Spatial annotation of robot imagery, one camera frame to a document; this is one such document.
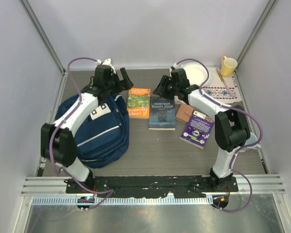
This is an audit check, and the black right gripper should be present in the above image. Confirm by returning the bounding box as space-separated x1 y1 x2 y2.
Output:
153 76 179 101

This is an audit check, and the orange treehouse storey book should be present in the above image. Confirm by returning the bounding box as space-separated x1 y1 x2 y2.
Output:
127 87 151 119

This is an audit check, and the navy blue student backpack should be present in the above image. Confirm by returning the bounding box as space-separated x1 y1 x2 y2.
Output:
55 93 130 169

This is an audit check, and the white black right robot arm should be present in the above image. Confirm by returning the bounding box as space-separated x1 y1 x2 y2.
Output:
153 68 250 192

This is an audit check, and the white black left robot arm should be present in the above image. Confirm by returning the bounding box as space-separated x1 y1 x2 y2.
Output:
41 65 133 194

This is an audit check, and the dark blue Nineteen Eighty-Four book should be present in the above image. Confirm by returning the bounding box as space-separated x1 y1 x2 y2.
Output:
148 97 176 131

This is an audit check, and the brown leather wallet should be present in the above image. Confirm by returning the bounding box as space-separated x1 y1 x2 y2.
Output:
175 103 194 123

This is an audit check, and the white paper plate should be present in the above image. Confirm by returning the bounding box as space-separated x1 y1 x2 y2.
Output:
181 62 208 86

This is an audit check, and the purple paperback book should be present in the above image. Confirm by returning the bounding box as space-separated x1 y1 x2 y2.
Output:
179 110 214 149

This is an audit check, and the patterned white placemat cloth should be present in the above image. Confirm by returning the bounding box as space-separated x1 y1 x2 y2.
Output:
203 67 242 104

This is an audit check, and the yellow mug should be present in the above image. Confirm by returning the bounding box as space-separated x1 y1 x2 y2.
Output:
220 56 238 77

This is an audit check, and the pale blue mug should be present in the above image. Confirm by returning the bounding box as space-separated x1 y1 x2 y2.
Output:
240 133 261 152

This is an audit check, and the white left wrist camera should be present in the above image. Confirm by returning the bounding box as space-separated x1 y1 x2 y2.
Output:
96 58 116 74

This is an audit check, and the pink handled knife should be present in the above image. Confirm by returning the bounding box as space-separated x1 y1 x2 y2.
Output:
216 68 233 97

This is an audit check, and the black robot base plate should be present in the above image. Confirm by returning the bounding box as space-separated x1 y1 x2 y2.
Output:
65 175 240 199

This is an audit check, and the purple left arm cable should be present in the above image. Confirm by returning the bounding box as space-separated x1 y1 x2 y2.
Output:
49 57 114 195

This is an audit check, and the aluminium front rail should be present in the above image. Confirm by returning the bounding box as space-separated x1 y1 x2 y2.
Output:
21 174 286 196

